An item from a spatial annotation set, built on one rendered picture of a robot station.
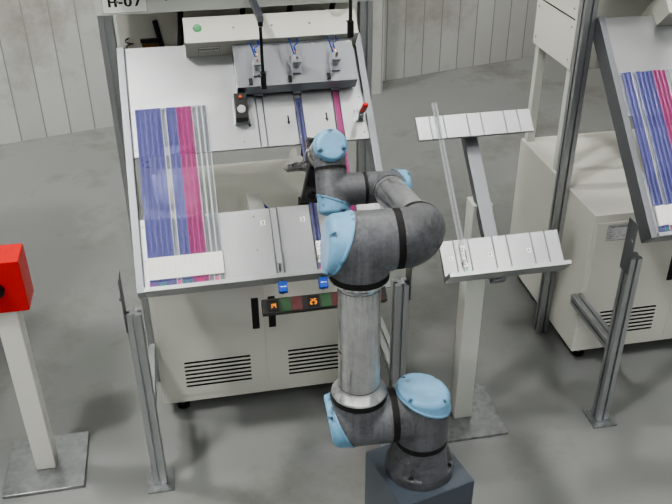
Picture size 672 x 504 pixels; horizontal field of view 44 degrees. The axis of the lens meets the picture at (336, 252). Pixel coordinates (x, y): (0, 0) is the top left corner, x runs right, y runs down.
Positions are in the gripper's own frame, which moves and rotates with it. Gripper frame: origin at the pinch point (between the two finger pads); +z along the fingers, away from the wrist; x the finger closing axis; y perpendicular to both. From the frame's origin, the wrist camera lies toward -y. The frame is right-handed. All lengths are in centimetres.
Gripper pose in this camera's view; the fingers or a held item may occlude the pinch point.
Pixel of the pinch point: (311, 174)
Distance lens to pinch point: 221.3
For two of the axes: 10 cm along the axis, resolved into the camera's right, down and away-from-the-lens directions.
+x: -9.8, -1.2, -1.5
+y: 1.1, -9.9, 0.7
